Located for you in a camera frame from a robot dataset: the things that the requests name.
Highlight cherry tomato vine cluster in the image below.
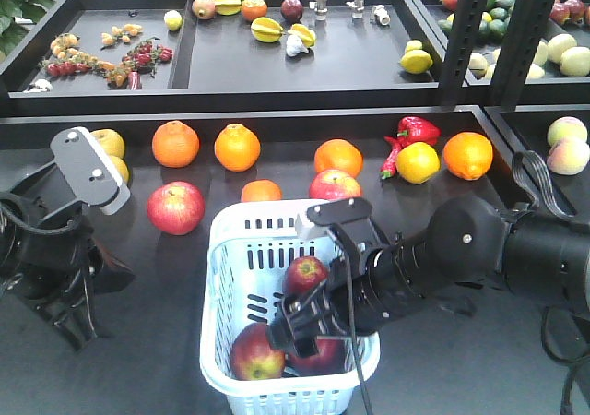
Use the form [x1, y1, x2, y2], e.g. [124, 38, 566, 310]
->
[39, 23, 174, 90]

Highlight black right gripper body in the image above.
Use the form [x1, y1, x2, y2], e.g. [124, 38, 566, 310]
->
[279, 234, 433, 338]

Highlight green potted plant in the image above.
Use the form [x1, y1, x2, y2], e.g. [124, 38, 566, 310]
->
[1, 0, 55, 57]

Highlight orange far left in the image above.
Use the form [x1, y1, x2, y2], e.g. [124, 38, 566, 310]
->
[151, 120, 200, 168]

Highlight red chili pepper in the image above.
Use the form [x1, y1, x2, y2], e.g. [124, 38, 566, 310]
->
[380, 136, 402, 180]

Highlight pale peach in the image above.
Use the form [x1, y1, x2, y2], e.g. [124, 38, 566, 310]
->
[547, 137, 589, 175]
[547, 116, 588, 147]

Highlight pink red apple far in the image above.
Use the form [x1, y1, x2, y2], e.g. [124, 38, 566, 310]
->
[146, 181, 206, 236]

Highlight orange with navel left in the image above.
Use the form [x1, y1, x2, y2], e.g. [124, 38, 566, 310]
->
[214, 123, 261, 172]

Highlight orange right front tray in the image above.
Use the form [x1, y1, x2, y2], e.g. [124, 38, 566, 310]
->
[442, 132, 493, 181]

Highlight pink red apple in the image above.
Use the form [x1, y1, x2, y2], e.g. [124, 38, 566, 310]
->
[146, 181, 206, 236]
[309, 169, 362, 200]

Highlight yellow lemon fruit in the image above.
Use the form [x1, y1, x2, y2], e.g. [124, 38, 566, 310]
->
[396, 142, 441, 184]

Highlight yellow starfruit right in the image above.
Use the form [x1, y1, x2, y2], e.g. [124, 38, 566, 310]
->
[288, 23, 316, 48]

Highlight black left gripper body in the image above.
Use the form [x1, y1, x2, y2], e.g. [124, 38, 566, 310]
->
[1, 162, 134, 338]

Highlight pink pomegranate fruit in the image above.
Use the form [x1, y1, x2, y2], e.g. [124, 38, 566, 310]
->
[192, 0, 216, 20]

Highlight orange middle back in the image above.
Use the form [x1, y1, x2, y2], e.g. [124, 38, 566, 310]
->
[314, 139, 363, 177]

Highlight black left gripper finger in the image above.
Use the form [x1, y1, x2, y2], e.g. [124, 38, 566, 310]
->
[54, 311, 99, 351]

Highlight red yellow apple front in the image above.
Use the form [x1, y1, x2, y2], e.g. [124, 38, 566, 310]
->
[230, 322, 286, 381]

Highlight yellow starfruit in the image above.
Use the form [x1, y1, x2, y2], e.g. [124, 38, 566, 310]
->
[250, 17, 284, 43]
[288, 23, 316, 48]
[213, 0, 242, 16]

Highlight black left front tray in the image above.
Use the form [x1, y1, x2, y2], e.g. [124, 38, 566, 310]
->
[0, 105, 590, 415]

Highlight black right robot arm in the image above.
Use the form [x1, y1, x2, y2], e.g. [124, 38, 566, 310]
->
[267, 196, 589, 357]

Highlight dark purple round fruit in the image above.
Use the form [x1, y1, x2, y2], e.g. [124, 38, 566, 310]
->
[280, 0, 304, 23]

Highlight black perforated upright post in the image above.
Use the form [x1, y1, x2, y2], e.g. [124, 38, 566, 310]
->
[438, 0, 488, 108]

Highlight red yellow apple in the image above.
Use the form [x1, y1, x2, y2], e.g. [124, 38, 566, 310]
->
[230, 322, 286, 381]
[287, 338, 347, 376]

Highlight yellow pear lower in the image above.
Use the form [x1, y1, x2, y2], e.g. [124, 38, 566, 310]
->
[109, 155, 130, 184]

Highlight light blue plastic basket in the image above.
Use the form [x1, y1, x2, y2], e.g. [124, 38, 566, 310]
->
[199, 199, 380, 414]

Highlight small orange tangerine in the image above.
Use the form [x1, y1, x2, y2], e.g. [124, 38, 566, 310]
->
[241, 179, 282, 202]

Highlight pink red apple left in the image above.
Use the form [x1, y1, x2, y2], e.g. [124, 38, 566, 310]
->
[309, 169, 362, 200]

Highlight white garlic bulb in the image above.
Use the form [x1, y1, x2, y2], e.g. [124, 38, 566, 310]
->
[285, 34, 309, 58]

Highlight pale peach back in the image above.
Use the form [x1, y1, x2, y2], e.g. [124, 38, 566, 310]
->
[547, 116, 588, 147]

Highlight orange persimmon fruit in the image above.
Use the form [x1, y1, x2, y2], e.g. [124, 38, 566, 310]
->
[241, 0, 268, 22]

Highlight pale peach front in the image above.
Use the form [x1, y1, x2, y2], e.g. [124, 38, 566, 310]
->
[547, 137, 589, 175]

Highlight red bell pepper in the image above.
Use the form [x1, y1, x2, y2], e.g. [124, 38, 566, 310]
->
[397, 116, 441, 148]

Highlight black back left tray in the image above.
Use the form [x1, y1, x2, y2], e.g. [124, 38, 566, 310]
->
[1, 0, 445, 117]

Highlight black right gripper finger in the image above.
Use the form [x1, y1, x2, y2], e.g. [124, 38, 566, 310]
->
[266, 314, 322, 358]

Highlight dark red apple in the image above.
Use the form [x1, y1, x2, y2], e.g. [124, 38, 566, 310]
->
[283, 255, 329, 295]

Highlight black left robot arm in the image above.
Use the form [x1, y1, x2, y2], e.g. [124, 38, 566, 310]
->
[1, 163, 135, 350]

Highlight yellow starfruit front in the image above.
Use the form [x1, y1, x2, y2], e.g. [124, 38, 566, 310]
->
[250, 17, 284, 43]

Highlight yellow lemon back tray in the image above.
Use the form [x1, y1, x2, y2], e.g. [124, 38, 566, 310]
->
[400, 50, 433, 75]

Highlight black right front tray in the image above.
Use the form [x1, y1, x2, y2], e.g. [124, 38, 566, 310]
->
[485, 104, 589, 198]

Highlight yellow starfruit back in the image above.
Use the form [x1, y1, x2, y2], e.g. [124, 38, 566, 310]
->
[213, 0, 242, 16]

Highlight black tray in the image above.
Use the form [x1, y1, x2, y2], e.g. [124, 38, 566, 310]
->
[0, 105, 590, 415]
[485, 104, 589, 198]
[1, 0, 445, 117]

